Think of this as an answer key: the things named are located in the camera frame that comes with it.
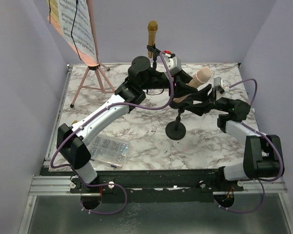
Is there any black mic stand with clip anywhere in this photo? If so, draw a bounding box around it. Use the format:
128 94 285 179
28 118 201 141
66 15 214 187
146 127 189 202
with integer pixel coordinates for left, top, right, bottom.
165 97 193 140

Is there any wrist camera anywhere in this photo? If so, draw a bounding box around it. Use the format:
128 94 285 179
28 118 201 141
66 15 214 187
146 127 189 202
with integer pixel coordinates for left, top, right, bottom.
163 50 182 76
213 77 230 95

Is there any black mounting rail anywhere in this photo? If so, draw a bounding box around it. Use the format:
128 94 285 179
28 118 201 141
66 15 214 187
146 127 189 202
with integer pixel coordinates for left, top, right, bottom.
30 168 282 205

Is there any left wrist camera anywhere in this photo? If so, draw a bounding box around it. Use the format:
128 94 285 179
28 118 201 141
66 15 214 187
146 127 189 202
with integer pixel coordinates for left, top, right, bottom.
163 50 182 76

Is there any yellow sheet music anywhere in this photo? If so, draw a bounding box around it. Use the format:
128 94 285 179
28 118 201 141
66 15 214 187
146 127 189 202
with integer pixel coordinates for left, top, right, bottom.
47 0 61 26

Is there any pink microphone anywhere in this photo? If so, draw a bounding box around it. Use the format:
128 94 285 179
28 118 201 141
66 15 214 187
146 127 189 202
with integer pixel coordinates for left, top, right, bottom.
187 67 212 92

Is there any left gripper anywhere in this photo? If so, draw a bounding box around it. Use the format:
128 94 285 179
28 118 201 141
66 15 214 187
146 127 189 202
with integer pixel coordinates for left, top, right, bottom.
141 68 197 97

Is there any white sheet music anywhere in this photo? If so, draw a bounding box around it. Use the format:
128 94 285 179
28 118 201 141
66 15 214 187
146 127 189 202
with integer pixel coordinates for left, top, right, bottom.
58 0 98 67

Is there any pink music stand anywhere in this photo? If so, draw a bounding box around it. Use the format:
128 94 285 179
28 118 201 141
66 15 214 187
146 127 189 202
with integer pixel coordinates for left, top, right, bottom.
48 0 115 108

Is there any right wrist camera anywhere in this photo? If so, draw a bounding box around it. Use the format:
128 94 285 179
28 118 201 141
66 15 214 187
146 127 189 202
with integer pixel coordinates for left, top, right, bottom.
213 77 230 95

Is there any gold microphone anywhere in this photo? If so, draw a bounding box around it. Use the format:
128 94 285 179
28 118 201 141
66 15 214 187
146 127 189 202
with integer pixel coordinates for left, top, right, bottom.
147 20 158 47

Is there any clear screw organizer box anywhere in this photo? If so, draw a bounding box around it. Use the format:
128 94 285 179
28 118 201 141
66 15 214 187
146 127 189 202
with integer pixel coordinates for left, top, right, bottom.
87 134 130 167

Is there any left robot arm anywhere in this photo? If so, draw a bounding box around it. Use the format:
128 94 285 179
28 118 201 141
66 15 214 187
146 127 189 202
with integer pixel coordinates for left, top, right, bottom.
56 52 204 193

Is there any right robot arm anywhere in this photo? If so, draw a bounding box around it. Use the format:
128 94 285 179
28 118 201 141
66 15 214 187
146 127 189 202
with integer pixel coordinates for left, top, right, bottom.
185 90 285 191

